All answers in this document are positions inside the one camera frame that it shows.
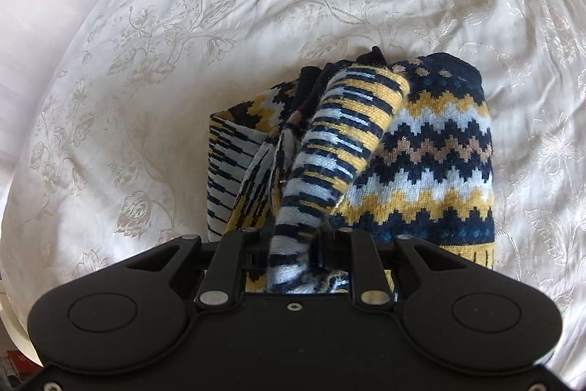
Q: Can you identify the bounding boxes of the navy yellow patterned knit sweater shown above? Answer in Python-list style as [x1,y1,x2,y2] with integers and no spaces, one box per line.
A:
[207,49,495,294]

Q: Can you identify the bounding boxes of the red object at floor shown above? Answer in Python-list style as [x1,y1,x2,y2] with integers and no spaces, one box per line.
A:
[1,350,42,389]

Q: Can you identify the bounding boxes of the white embroidered bedspread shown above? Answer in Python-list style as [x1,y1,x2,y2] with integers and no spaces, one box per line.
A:
[1,0,585,390]

